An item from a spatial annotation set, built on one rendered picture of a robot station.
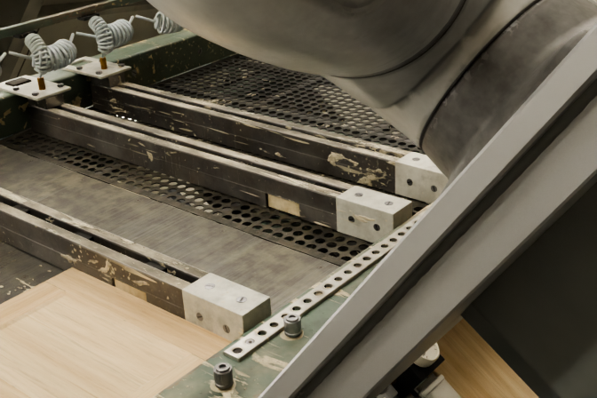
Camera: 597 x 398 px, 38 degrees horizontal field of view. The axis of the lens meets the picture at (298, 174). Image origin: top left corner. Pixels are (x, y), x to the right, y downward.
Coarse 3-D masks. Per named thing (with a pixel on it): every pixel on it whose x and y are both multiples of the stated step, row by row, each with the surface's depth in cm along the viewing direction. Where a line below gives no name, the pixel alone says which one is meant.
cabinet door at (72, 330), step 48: (48, 288) 144; (96, 288) 143; (0, 336) 132; (48, 336) 132; (96, 336) 131; (144, 336) 130; (192, 336) 129; (0, 384) 121; (48, 384) 121; (96, 384) 120; (144, 384) 120
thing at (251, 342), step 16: (384, 240) 146; (368, 256) 141; (384, 256) 141; (352, 272) 137; (320, 288) 133; (336, 288) 133; (304, 304) 129; (272, 320) 125; (256, 336) 122; (272, 336) 122; (224, 352) 119; (240, 352) 119
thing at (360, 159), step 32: (96, 32) 222; (96, 64) 231; (96, 96) 228; (128, 96) 219; (160, 96) 217; (192, 128) 207; (224, 128) 200; (256, 128) 193; (288, 128) 192; (288, 160) 190; (320, 160) 184; (352, 160) 178; (384, 160) 173; (416, 160) 171; (416, 192) 170
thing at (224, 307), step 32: (0, 192) 167; (0, 224) 162; (32, 224) 154; (64, 224) 154; (64, 256) 151; (96, 256) 144; (128, 256) 145; (160, 256) 141; (160, 288) 135; (192, 288) 131; (224, 288) 131; (192, 320) 132; (224, 320) 127; (256, 320) 127
